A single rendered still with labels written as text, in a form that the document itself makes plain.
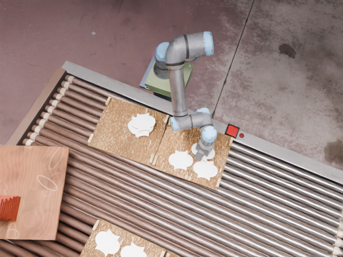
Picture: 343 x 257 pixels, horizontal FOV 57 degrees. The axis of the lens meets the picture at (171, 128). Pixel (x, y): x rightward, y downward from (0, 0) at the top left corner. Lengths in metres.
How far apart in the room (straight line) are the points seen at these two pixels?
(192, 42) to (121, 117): 0.73
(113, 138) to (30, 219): 0.62
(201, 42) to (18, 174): 1.21
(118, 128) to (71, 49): 1.72
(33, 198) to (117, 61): 1.89
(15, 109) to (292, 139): 2.63
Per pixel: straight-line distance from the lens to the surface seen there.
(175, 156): 1.89
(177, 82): 1.58
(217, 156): 1.93
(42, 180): 1.88
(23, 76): 3.52
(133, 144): 1.93
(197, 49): 1.55
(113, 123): 2.00
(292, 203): 2.00
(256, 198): 1.94
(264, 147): 2.04
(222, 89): 3.21
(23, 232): 1.86
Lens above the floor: 2.75
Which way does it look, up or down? 68 degrees down
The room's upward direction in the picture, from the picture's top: 3 degrees clockwise
